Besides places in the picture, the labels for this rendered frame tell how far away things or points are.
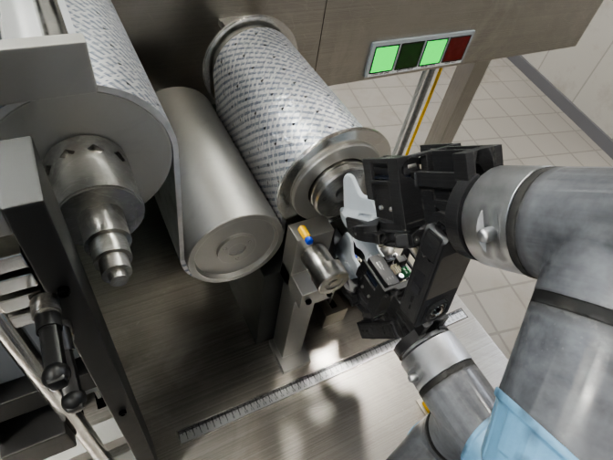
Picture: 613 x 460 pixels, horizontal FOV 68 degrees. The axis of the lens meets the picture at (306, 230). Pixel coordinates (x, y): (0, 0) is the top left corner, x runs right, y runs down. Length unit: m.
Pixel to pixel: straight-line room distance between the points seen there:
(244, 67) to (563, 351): 0.48
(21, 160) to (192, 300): 0.60
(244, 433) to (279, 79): 0.50
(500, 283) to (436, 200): 1.90
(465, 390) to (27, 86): 0.48
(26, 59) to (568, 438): 0.35
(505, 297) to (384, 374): 1.49
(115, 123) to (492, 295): 1.98
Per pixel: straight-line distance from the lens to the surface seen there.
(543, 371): 0.27
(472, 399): 0.55
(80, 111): 0.38
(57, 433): 0.48
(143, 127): 0.40
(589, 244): 0.28
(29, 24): 0.39
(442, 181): 0.37
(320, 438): 0.74
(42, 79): 0.33
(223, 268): 0.57
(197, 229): 0.51
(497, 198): 0.32
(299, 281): 0.57
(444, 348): 0.56
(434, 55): 1.01
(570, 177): 0.31
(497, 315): 2.17
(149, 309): 0.83
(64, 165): 0.37
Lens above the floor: 1.60
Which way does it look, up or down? 49 degrees down
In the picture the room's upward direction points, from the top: 12 degrees clockwise
